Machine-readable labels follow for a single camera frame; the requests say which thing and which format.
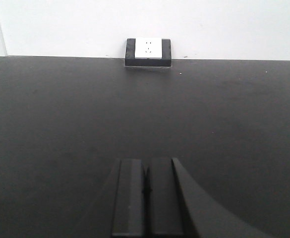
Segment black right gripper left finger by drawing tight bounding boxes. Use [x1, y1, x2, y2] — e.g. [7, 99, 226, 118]
[111, 159, 145, 236]

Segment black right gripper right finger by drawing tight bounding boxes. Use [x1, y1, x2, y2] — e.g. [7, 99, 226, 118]
[147, 157, 270, 238]

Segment black socket mounting box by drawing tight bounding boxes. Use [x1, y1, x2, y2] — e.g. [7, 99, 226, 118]
[125, 38, 172, 67]

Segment white wall socket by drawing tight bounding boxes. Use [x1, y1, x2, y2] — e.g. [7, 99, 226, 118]
[135, 37, 162, 60]

